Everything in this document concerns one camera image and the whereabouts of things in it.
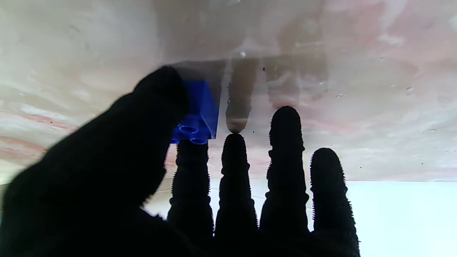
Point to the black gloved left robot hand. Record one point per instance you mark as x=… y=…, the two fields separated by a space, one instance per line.
x=107 y=178

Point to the blue toy brick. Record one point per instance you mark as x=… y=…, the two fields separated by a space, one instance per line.
x=201 y=107

